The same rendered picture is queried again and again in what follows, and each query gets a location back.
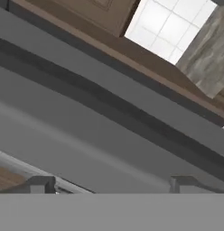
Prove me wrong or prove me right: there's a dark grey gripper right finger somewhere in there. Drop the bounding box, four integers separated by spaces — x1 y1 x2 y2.
169 175 224 195

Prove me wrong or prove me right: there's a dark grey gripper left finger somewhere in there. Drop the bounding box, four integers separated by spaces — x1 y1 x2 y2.
0 175 57 195

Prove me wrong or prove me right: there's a grey fridge door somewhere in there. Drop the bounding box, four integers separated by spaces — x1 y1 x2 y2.
0 63 224 195

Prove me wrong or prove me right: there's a brown wooden cupboard door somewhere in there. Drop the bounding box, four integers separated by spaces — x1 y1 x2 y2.
24 0 141 38

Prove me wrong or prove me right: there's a pale grey fridge door handle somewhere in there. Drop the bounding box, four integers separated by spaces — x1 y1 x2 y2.
0 149 95 195

